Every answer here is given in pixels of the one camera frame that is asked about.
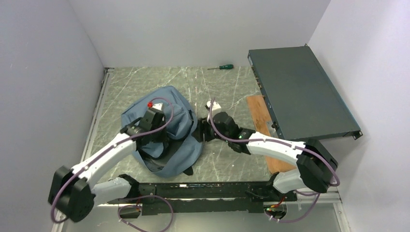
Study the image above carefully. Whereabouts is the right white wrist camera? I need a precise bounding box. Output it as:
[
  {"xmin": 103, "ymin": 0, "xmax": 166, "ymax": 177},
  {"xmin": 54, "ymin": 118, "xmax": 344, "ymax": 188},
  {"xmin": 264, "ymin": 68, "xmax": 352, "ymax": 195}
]
[{"xmin": 205, "ymin": 101, "xmax": 222, "ymax": 114}]

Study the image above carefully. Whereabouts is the dark rack server box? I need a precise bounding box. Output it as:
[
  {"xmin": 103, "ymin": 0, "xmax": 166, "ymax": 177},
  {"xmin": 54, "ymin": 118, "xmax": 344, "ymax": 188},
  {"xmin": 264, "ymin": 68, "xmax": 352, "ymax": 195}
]
[{"xmin": 248, "ymin": 45, "xmax": 363, "ymax": 141}]

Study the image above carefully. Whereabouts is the blue grey backpack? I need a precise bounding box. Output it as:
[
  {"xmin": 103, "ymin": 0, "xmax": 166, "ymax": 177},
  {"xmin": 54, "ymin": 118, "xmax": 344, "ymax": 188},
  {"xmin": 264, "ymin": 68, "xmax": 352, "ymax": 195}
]
[{"xmin": 121, "ymin": 86, "xmax": 203, "ymax": 178}]

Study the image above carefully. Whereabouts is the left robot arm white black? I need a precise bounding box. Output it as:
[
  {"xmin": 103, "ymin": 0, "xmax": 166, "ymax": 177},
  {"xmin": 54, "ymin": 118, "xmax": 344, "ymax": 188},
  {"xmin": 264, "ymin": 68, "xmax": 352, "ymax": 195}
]
[{"xmin": 48, "ymin": 103, "xmax": 173, "ymax": 223}]

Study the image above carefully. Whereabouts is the brown wooden board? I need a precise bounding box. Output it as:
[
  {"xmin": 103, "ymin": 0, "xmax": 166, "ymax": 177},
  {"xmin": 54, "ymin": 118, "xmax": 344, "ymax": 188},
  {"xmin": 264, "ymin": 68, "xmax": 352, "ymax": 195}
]
[{"xmin": 246, "ymin": 95, "xmax": 296, "ymax": 174}]

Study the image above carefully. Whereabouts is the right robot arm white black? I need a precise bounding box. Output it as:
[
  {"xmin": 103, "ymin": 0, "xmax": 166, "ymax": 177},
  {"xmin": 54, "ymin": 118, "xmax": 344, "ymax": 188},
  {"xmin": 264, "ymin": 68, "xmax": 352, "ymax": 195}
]
[{"xmin": 193, "ymin": 112, "xmax": 340, "ymax": 201}]

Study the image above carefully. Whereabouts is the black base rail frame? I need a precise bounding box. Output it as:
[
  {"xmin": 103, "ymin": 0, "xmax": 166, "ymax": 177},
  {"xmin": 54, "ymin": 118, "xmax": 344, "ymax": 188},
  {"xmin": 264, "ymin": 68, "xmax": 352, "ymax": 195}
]
[{"xmin": 60, "ymin": 181, "xmax": 340, "ymax": 216}]

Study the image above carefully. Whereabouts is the green handled screwdriver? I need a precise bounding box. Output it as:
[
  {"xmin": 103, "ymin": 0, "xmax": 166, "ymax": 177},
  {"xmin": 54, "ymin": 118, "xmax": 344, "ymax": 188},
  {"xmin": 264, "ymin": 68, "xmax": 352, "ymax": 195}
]
[{"xmin": 208, "ymin": 64, "xmax": 234, "ymax": 70}]

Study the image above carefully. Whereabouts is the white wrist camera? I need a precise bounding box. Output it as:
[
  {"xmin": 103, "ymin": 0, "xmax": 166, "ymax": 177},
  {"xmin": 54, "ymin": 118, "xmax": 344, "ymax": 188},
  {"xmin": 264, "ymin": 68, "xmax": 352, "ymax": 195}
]
[
  {"xmin": 146, "ymin": 101, "xmax": 165, "ymax": 113},
  {"xmin": 205, "ymin": 101, "xmax": 222, "ymax": 114}
]

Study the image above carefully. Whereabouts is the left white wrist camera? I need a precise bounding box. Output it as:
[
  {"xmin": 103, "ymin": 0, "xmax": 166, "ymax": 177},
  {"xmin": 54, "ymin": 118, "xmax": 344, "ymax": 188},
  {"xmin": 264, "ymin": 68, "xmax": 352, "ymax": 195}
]
[{"xmin": 146, "ymin": 101, "xmax": 165, "ymax": 113}]

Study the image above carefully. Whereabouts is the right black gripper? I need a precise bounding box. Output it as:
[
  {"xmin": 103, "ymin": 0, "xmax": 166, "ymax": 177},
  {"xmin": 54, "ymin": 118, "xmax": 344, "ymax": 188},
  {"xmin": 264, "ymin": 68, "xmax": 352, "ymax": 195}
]
[{"xmin": 191, "ymin": 115, "xmax": 231, "ymax": 143}]

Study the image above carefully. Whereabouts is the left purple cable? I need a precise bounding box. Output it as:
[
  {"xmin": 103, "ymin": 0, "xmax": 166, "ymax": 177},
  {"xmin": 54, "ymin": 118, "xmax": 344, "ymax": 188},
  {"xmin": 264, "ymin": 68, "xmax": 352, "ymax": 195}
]
[{"xmin": 50, "ymin": 97, "xmax": 175, "ymax": 232}]

